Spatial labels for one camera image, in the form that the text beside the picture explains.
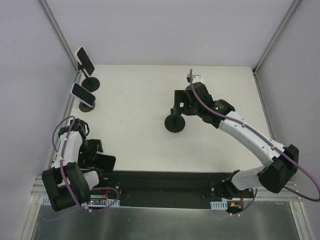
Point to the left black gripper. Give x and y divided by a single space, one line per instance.
100 156

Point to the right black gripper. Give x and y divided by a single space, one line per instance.
180 100

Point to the black phone dark case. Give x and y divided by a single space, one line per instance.
105 162

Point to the black round base phone stand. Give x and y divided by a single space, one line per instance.
174 122

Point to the wooden base wedge phone stand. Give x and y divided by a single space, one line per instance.
85 108

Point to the black phone lilac case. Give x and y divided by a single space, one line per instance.
82 94

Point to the black clamp phone stand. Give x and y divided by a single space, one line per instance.
89 83

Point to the black phone pink case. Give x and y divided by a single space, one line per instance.
84 60

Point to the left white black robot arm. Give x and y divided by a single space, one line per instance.
65 183

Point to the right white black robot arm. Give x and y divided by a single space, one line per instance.
277 160

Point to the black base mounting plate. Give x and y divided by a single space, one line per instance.
151 189

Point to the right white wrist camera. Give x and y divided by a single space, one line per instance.
195 78

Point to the left white cable duct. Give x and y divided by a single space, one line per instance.
101 203

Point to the white cable duct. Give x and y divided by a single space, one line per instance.
101 203
219 205

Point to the left aluminium frame post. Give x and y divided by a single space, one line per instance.
58 33

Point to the aluminium frame post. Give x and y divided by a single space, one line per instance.
58 33
294 6

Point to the right white cable duct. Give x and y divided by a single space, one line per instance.
219 205

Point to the right aluminium frame post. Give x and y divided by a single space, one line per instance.
294 6

